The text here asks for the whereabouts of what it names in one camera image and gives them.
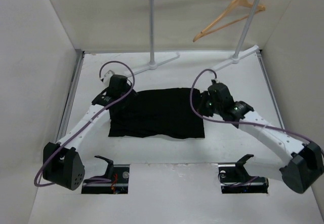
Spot black trousers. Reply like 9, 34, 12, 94
108, 88, 205, 139

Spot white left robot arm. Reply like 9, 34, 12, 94
34, 74, 136, 191

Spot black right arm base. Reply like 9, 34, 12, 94
218, 154, 269, 194

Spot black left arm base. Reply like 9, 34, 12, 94
81, 155, 130, 195

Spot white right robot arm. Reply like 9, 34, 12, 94
197, 80, 323, 194

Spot wooden clothes hanger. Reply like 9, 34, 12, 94
192, 0, 266, 43

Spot white metal clothes rack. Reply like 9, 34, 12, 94
131, 0, 265, 74

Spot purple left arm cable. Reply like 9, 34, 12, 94
34, 60, 136, 188

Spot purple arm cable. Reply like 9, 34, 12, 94
189, 68, 324, 187
34, 60, 136, 188

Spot right aluminium table rail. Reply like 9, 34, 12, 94
256, 53, 296, 162

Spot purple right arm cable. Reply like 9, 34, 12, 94
189, 68, 324, 187

